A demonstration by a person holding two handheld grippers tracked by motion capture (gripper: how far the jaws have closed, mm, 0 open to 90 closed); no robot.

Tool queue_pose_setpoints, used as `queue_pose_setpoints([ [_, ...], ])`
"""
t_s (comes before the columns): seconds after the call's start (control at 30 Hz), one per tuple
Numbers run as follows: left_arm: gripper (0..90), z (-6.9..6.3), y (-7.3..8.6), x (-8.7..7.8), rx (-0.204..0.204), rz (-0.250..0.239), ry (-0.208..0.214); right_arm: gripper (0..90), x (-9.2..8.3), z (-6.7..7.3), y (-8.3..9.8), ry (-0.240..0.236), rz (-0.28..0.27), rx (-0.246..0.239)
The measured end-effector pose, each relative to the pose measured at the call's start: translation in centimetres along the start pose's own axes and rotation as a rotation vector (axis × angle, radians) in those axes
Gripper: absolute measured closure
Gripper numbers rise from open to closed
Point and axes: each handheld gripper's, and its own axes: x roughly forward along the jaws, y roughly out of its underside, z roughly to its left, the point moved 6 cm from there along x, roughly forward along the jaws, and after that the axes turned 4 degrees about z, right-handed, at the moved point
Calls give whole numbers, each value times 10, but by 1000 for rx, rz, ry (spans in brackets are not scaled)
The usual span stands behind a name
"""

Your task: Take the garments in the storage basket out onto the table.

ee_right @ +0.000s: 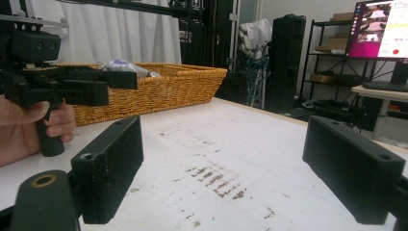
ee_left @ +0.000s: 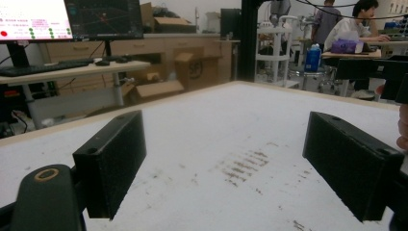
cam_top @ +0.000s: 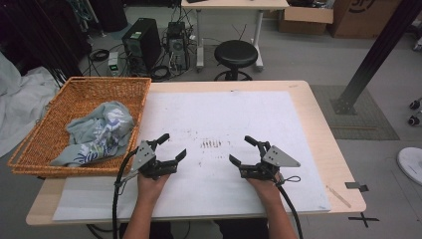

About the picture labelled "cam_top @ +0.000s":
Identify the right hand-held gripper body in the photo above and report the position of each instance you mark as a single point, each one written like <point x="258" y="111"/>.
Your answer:
<point x="277" y="159"/>

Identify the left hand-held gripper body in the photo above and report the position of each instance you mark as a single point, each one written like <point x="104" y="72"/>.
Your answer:
<point x="146" y="162"/>

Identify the grey-green flower print t-shirt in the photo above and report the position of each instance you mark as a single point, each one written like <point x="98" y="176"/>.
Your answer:
<point x="96" y="132"/>

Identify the orange wicker basket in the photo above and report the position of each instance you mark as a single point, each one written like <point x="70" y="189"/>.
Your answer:
<point x="83" y="93"/>

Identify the person's left hand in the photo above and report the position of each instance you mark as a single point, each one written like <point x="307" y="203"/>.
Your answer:
<point x="149" y="189"/>

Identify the person's right hand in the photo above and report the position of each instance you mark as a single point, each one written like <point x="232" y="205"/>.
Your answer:
<point x="267" y="191"/>

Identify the white foam mat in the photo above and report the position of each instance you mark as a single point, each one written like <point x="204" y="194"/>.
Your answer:
<point x="215" y="113"/>

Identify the person's dark trousers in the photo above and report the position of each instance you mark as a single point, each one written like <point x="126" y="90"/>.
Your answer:
<point x="239" y="230"/>

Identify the black tape piece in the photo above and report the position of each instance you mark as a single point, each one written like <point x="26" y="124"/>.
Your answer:
<point x="353" y="185"/>

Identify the white power unit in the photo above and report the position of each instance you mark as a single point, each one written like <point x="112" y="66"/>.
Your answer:
<point x="113" y="64"/>

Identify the black round stool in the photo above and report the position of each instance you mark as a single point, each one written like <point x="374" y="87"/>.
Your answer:
<point x="235" y="53"/>

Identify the grey floor mat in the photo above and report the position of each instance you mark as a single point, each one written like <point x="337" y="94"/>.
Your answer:
<point x="365" y="116"/>

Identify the black computer tower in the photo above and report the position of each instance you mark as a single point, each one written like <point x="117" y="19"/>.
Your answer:
<point x="142" y="43"/>

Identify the open cardboard box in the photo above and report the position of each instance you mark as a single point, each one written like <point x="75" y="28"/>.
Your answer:
<point x="305" y="23"/>

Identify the white round base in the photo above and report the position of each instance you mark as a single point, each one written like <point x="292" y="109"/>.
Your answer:
<point x="413" y="166"/>

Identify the white cloth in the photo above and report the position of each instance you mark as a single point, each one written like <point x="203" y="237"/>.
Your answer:
<point x="23" y="99"/>

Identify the white-legged wooden desk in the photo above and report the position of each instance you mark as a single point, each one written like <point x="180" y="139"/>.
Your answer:
<point x="232" y="4"/>

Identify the black caster wheel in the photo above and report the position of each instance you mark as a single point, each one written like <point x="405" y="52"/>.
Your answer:
<point x="413" y="120"/>
<point x="414" y="105"/>

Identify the black metal beam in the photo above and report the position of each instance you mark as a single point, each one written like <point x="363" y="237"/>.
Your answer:
<point x="381" y="46"/>

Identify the large cardboard box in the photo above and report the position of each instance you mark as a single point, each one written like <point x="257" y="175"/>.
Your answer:
<point x="361" y="23"/>

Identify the dark curtain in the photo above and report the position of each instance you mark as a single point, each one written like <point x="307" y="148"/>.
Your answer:
<point x="40" y="33"/>

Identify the open-frame computer case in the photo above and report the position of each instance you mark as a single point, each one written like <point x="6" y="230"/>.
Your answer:
<point x="177" y="46"/>

